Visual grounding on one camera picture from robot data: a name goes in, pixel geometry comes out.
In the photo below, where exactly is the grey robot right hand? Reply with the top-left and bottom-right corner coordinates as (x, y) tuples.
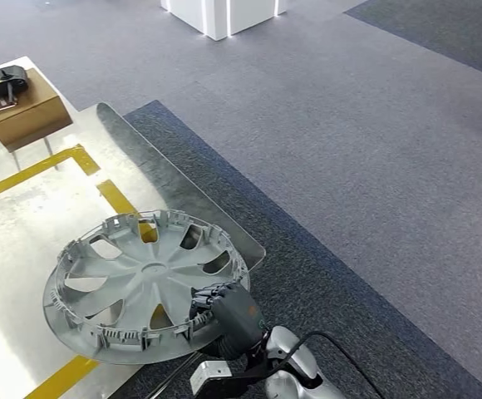
(189, 282), (268, 357)

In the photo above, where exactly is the grey plastic wheel hubcap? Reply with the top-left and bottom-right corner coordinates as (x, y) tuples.
(42, 209), (251, 366)

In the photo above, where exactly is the white display plinth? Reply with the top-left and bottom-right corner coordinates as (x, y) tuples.
(159, 0), (287, 42)

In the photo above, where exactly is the brown cardboard box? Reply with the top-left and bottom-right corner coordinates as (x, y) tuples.
(0, 66), (73, 154)

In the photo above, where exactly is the black handheld device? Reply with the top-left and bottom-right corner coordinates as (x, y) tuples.
(0, 65), (30, 114)

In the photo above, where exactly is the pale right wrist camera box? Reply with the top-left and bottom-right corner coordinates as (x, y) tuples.
(189, 360), (233, 399)

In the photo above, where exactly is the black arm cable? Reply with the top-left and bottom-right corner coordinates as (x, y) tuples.
(261, 330), (387, 399)

